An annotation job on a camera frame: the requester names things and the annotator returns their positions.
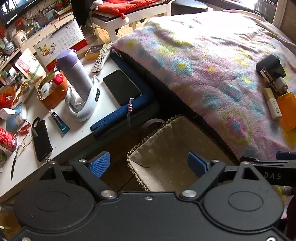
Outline cream cosmetic tube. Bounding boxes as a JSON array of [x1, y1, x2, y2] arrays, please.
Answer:
[[263, 88, 283, 120]]

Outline wire-rim eyeglasses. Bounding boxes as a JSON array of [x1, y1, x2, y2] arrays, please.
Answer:
[[15, 134, 33, 154]]

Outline teal cream tube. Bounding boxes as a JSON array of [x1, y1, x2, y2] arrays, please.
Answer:
[[49, 109, 70, 135]]

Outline red cushion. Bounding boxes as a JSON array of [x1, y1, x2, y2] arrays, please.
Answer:
[[96, 0, 160, 18]]

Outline white wooden frame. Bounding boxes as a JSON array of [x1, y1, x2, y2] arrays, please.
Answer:
[[273, 0, 286, 26]]

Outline pink printed fleece blanket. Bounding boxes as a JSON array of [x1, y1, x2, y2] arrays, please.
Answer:
[[112, 9, 296, 163]]

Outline desk calendar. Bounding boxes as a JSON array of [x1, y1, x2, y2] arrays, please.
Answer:
[[33, 19, 89, 70]]

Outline glossy black angular object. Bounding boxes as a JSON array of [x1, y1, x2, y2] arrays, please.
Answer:
[[272, 62, 285, 78]]

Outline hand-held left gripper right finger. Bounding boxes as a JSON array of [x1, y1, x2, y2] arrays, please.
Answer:
[[187, 152, 260, 200]]

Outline white and blue tissue pack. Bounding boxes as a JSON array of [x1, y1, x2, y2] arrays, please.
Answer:
[[0, 103, 28, 131]]

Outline black hanging garment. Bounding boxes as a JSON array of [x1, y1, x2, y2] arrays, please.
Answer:
[[70, 0, 95, 27]]

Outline blue and white vase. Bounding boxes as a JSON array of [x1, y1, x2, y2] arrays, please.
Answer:
[[2, 37, 15, 55]]

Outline white ceramic jar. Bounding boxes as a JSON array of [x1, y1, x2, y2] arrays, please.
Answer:
[[11, 30, 27, 47]]

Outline grey remote control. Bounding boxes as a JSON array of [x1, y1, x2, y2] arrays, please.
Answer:
[[92, 44, 113, 73]]

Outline orange bottle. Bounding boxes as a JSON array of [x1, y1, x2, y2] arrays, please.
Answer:
[[277, 92, 296, 130]]

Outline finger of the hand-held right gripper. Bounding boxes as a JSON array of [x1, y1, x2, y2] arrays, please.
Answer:
[[239, 152, 296, 168]]

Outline white wooden bench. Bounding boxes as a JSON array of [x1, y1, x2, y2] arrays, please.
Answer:
[[91, 0, 173, 42]]

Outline television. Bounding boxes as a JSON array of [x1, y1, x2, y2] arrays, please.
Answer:
[[0, 0, 44, 28]]

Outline blue padded edge cushion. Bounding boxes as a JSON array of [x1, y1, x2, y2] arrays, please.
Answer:
[[90, 50, 155, 139]]

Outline beige fabric-lined basket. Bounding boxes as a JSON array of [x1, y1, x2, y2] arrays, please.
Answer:
[[127, 115, 240, 193]]

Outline small yellow box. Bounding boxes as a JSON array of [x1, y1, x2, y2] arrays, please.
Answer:
[[84, 44, 104, 61]]

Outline black phone case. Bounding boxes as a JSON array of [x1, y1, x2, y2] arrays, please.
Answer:
[[32, 117, 53, 162]]

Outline red can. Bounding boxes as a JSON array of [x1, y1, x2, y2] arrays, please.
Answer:
[[0, 127, 18, 152]]

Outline purple thermos bottle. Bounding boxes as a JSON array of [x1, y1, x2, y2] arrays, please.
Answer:
[[56, 49, 93, 100]]

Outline black pen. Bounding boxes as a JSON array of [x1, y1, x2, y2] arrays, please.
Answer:
[[10, 153, 18, 180]]

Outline red-capped small bottle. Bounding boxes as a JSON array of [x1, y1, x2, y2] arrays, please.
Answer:
[[54, 74, 64, 90]]

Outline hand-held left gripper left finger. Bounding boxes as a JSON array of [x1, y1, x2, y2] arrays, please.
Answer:
[[39, 151, 119, 200]]

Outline black round stool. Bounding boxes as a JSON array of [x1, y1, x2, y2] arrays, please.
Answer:
[[171, 0, 208, 16]]

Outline white snack bag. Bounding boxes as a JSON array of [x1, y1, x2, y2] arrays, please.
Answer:
[[15, 48, 47, 84]]

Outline white charger plug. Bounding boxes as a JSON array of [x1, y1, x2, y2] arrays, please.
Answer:
[[275, 77, 289, 93]]

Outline black smartphone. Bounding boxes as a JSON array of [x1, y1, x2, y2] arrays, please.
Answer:
[[103, 70, 141, 106]]

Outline gold lipstick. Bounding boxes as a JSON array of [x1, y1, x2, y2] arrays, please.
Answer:
[[260, 68, 278, 91]]

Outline dark rounded matte case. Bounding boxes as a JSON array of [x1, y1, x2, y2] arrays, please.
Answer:
[[256, 54, 281, 73]]

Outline white neck massager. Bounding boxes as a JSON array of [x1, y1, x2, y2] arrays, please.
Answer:
[[65, 75, 100, 122]]

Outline pink braided phone strap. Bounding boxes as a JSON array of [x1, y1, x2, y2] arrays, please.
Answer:
[[128, 98, 134, 127]]

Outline orange round container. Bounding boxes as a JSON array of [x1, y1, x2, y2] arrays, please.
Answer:
[[37, 74, 70, 109]]

